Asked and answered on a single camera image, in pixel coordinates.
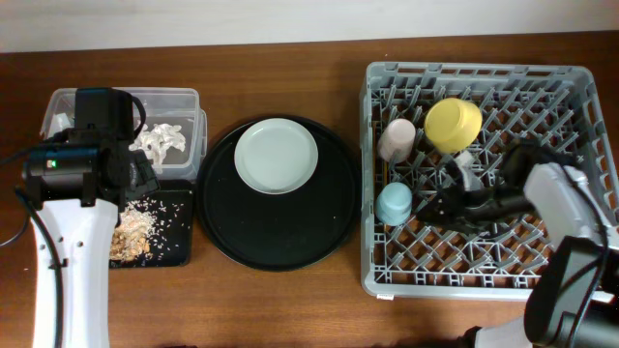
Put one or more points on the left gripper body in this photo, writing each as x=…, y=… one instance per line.
x=148, y=181

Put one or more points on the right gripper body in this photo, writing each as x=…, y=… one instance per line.
x=473, y=206

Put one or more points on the white tissue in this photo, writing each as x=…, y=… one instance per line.
x=156, y=142

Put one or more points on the food scraps and rice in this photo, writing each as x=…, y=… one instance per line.
x=135, y=232

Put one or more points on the blue plastic cup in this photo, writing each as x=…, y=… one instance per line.
x=394, y=204

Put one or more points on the yellow bowl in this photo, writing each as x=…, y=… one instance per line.
x=451, y=125

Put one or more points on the pink plastic cup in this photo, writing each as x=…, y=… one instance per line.
x=396, y=141

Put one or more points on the grey round plate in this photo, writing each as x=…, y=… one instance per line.
x=276, y=156

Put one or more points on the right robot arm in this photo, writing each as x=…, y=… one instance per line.
x=561, y=310

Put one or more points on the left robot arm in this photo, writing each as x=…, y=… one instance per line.
x=77, y=183

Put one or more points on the grey dishwasher rack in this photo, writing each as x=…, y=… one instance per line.
x=557, y=106

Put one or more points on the black rectangular tray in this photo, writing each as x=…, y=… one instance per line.
x=169, y=232

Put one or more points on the clear plastic storage bin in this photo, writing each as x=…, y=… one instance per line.
x=163, y=105

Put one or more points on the round black serving tray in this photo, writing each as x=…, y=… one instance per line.
x=284, y=232

